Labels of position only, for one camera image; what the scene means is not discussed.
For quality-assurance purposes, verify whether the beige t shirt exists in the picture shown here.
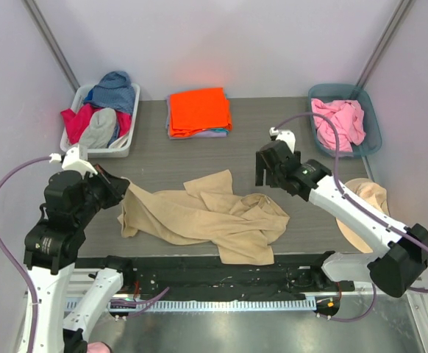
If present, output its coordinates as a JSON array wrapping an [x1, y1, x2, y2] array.
[[118, 170, 290, 265]]

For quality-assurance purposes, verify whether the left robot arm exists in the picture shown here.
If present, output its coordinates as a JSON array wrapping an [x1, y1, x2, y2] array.
[[24, 165, 135, 352]]

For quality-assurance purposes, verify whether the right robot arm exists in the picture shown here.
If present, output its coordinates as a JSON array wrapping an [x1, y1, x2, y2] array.
[[255, 140, 428, 298]]

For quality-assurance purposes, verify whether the grey garment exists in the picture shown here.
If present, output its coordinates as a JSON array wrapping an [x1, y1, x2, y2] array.
[[79, 108, 119, 149]]

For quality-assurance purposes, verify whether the magenta garment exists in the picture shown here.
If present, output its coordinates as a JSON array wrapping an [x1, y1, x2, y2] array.
[[61, 104, 132, 149]]

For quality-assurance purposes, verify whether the pink crumpled t shirt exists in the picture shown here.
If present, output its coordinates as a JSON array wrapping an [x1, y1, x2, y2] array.
[[311, 99, 366, 152]]

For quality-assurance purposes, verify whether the orange folded t shirt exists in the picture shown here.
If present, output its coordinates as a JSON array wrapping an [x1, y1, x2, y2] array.
[[170, 87, 232, 135]]

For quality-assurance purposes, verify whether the beige bucket hat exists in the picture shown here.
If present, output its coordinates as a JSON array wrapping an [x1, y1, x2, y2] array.
[[336, 178, 390, 254]]

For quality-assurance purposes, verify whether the teal plastic basin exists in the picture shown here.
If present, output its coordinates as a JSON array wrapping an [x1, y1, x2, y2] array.
[[308, 84, 382, 158]]

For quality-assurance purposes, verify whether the blue patterned garment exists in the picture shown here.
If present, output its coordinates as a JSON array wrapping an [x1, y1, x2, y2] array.
[[84, 71, 136, 115]]

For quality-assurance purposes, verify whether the pink object bottom edge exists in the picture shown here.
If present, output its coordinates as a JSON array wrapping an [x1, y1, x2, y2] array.
[[87, 342, 112, 353]]

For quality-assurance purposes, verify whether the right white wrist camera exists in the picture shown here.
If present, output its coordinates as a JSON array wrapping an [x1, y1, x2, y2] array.
[[269, 127, 296, 153]]

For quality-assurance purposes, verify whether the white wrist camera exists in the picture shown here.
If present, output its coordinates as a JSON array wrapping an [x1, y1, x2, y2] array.
[[49, 144, 98, 177], [269, 127, 296, 153]]

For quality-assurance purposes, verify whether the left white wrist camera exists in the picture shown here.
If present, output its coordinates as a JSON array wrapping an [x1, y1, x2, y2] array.
[[49, 144, 98, 177]]

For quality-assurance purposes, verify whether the aluminium rail frame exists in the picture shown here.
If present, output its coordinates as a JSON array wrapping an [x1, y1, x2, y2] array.
[[24, 265, 428, 298]]

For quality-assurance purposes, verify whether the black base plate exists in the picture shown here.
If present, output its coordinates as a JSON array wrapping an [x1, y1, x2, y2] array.
[[77, 252, 355, 299]]

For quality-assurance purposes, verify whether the white slotted cable duct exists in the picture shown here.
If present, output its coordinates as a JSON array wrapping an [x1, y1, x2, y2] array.
[[64, 297, 316, 313]]

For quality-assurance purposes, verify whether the left aluminium corner post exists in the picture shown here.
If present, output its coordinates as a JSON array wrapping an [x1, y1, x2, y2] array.
[[22, 0, 80, 92]]

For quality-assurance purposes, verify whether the aluminium corner post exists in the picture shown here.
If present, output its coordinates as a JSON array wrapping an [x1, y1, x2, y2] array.
[[356, 0, 416, 89], [22, 0, 80, 92]]

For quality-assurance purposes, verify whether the right aluminium corner post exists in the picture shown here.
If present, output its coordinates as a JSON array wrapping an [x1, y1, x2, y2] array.
[[356, 0, 416, 89]]

